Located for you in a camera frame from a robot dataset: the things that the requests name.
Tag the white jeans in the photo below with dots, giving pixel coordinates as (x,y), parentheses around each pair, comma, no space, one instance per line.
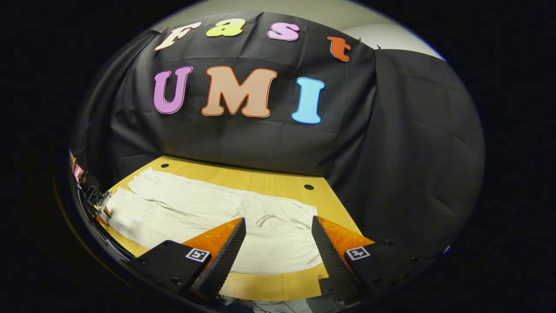
(195,208)

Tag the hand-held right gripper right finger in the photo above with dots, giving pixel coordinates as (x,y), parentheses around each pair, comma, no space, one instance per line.
(330,261)

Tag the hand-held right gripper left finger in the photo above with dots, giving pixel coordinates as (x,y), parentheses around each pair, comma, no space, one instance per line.
(226,261)

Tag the black backdrop cloth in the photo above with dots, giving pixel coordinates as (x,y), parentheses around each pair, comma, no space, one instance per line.
(269,143)

